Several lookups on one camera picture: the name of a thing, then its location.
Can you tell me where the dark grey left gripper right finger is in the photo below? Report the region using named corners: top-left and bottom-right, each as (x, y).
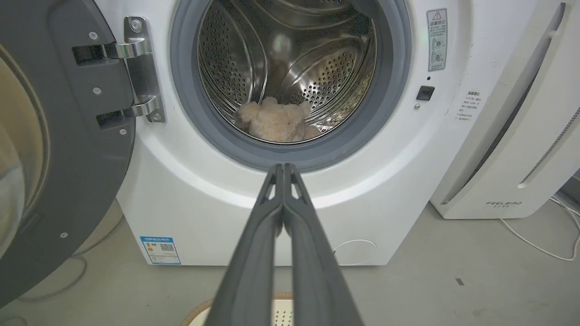
top-left (284, 163), bottom-right (364, 326)

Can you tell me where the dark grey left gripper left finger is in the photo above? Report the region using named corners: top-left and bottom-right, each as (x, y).
top-left (205, 164), bottom-right (285, 326)

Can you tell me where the white laundry basket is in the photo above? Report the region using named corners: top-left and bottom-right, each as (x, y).
top-left (181, 292), bottom-right (295, 326)

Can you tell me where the white front-load washing machine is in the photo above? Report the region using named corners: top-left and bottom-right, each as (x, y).
top-left (93, 0), bottom-right (540, 267)

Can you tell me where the beige plush teddy bear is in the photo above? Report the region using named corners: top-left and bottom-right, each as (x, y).
top-left (237, 96), bottom-right (321, 144)

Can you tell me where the grey washing machine door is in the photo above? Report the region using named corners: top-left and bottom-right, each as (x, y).
top-left (0, 0), bottom-right (136, 309)

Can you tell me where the chrome door hinge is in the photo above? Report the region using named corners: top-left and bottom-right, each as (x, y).
top-left (102, 16), bottom-right (166, 124)

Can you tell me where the white air purifier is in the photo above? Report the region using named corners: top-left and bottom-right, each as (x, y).
top-left (430, 0), bottom-right (580, 220)

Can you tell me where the grey floor cable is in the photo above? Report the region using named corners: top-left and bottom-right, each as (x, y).
top-left (17, 213), bottom-right (125, 303)

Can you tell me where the white power cable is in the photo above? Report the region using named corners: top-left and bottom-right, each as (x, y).
top-left (499, 196), bottom-right (580, 262)

